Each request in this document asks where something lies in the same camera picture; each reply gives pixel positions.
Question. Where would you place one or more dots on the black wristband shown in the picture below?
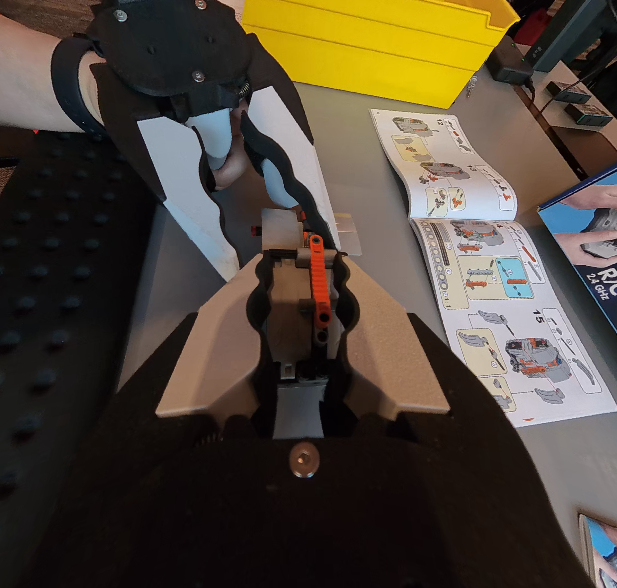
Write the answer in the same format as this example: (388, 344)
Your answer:
(67, 96)

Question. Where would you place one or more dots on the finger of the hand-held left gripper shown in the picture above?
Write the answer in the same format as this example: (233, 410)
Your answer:
(291, 130)
(178, 178)

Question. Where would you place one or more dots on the open instruction booklet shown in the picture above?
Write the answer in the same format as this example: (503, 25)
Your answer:
(482, 270)

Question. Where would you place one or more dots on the person's left hand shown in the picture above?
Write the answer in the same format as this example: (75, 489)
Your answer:
(234, 171)

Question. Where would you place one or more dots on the yellow plastic bin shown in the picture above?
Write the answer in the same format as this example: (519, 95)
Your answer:
(361, 34)

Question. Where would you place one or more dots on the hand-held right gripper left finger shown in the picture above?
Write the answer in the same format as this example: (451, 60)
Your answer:
(212, 361)

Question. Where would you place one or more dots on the wooden edged workbench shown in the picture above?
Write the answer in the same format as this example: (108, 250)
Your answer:
(578, 140)

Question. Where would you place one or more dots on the black power adapter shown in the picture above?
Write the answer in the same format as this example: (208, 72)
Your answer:
(506, 65)

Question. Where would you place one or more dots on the black dimpled mat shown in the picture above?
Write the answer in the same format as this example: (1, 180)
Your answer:
(58, 260)

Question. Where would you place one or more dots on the black battery pack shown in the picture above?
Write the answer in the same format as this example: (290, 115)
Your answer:
(590, 116)
(569, 92)

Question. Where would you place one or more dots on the blue toy robot box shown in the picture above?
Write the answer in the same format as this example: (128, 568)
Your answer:
(588, 260)

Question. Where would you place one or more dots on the grey desk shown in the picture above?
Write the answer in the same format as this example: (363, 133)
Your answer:
(366, 164)

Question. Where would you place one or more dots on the dark grey monitor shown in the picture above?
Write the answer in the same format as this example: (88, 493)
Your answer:
(573, 19)

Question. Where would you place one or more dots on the small clear plastic piece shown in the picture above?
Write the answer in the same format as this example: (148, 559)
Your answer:
(471, 87)

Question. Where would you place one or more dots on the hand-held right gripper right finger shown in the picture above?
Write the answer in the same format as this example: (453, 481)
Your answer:
(400, 361)

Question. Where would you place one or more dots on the grey orange brick model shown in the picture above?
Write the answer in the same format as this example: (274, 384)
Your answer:
(282, 231)

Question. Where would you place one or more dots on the person's left forearm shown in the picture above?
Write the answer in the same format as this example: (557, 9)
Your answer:
(24, 77)

